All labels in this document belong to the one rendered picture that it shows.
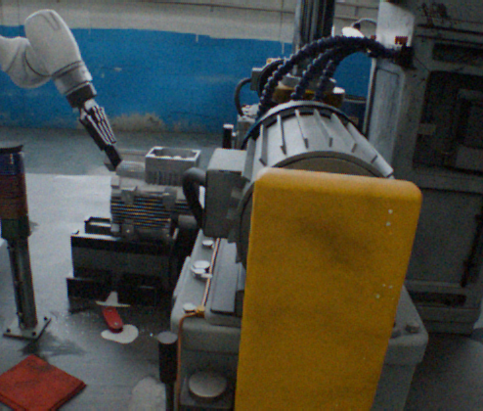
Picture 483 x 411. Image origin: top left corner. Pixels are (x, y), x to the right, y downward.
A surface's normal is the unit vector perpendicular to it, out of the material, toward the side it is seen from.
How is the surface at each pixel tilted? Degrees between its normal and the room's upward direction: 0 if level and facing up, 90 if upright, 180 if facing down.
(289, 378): 90
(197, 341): 90
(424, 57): 90
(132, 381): 0
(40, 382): 1
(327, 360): 90
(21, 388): 0
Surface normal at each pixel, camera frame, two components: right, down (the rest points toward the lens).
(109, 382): 0.08, -0.93
